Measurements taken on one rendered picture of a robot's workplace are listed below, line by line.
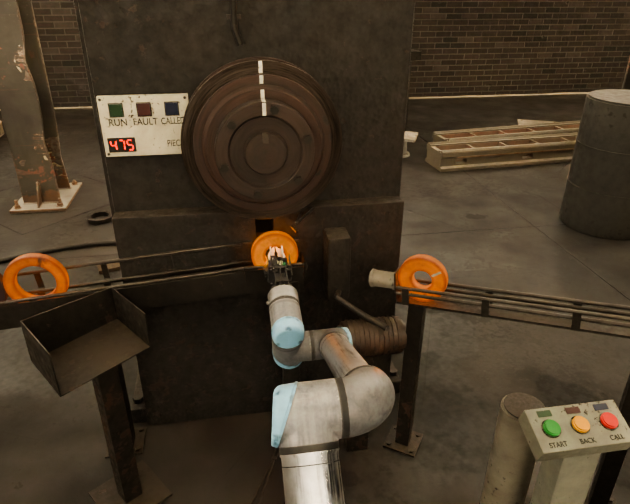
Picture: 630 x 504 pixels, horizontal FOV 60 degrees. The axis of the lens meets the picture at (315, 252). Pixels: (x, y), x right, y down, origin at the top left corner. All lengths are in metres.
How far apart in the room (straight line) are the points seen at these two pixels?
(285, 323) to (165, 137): 0.68
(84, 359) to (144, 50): 0.89
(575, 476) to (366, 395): 0.67
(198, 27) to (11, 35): 2.72
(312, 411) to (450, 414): 1.32
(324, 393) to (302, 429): 0.08
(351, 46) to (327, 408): 1.12
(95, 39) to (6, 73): 2.65
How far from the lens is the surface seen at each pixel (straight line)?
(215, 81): 1.58
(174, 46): 1.72
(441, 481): 2.08
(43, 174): 4.50
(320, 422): 1.06
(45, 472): 2.26
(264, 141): 1.52
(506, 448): 1.66
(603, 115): 3.92
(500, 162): 5.35
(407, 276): 1.75
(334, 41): 1.75
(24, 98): 4.37
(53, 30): 7.93
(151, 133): 1.75
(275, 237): 1.75
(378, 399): 1.10
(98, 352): 1.68
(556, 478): 1.55
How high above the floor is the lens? 1.55
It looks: 27 degrees down
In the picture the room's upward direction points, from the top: straight up
